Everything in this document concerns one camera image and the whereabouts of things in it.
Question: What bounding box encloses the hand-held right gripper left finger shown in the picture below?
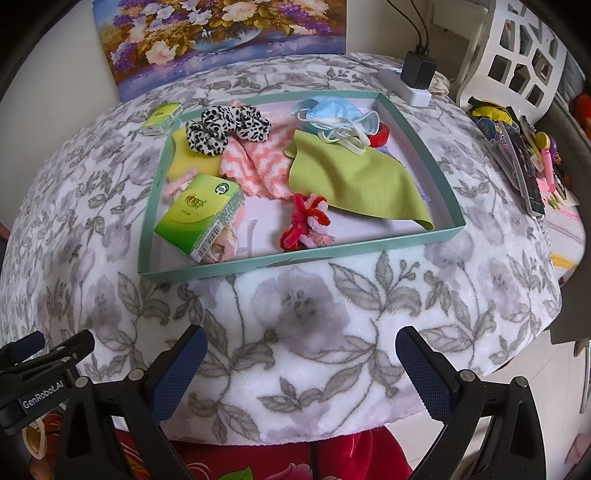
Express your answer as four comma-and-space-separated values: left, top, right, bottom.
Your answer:
54, 324, 209, 480

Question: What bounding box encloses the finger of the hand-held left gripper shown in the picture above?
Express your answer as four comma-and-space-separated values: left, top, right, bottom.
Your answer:
25, 329, 96, 372
0, 330, 47, 366

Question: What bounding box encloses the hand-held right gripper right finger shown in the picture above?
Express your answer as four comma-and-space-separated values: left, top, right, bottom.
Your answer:
396, 326, 548, 480

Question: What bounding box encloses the teal shallow cardboard box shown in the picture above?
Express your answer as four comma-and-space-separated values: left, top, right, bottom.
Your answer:
137, 91, 468, 282

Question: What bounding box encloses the green tissue pack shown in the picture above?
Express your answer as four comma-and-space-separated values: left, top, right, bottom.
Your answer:
154, 173, 246, 265
141, 102, 183, 136

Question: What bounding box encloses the red pink pipe-cleaner flower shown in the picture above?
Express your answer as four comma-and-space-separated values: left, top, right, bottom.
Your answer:
279, 193, 337, 252

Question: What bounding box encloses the green cloth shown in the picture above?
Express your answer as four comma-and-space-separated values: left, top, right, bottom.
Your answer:
283, 129, 435, 232

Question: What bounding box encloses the yellow sponge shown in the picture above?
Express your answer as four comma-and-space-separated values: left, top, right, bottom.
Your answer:
166, 128, 225, 183

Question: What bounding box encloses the pink zigzag towel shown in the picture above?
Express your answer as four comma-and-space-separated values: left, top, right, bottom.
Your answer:
219, 99, 296, 199

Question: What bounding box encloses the red tape roll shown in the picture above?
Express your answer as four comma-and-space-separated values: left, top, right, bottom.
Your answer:
367, 121, 391, 147

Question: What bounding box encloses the leopard print scrunchie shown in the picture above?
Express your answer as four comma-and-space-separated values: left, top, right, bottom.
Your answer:
185, 104, 272, 155

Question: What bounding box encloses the blue face mask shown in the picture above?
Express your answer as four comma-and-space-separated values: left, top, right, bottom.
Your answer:
290, 96, 382, 155

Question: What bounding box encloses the beige tape roll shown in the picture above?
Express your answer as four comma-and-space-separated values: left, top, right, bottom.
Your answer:
25, 415, 49, 460

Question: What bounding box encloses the red floral cloth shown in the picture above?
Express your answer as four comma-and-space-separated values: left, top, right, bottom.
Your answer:
23, 406, 414, 480

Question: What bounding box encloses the dark brown board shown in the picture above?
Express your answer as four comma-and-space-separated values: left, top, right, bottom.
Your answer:
549, 314, 591, 347

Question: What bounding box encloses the pink striped cloth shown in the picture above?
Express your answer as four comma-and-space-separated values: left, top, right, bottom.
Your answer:
542, 200, 587, 282

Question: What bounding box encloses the pile of colourful small items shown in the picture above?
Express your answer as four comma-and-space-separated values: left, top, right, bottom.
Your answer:
473, 106, 580, 220

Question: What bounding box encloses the yellow black plush toy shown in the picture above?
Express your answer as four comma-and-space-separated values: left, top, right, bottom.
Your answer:
467, 96, 513, 123

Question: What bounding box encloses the white power strip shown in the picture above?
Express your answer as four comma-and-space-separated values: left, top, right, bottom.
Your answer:
379, 68, 432, 106

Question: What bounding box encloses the black power adapter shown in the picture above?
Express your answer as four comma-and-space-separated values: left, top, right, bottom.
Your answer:
401, 46, 437, 89

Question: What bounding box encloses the flower painting canvas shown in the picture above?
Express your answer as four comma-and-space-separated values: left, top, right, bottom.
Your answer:
92, 0, 348, 103

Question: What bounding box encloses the white lattice plastic chair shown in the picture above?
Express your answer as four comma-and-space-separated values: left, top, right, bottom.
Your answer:
455, 0, 568, 121

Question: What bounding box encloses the black cable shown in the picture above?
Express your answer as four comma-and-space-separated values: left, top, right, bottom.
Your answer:
405, 0, 431, 49
385, 0, 423, 49

